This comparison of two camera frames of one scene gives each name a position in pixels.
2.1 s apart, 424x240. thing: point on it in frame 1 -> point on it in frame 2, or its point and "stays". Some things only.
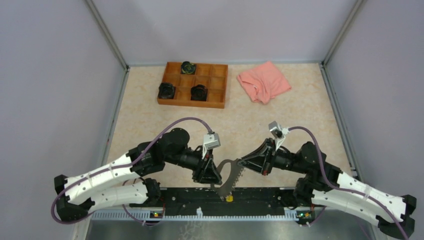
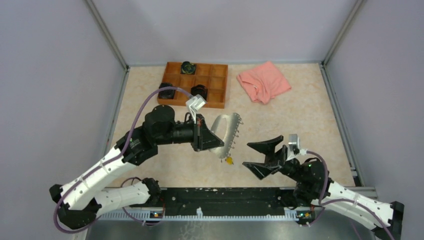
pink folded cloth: [264, 82] stays
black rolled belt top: [188, 68] stays
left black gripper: [205, 171] -> [203, 138]
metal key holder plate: [236, 170] -> [234, 121]
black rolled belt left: [166, 90] stays
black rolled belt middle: [199, 92] stays
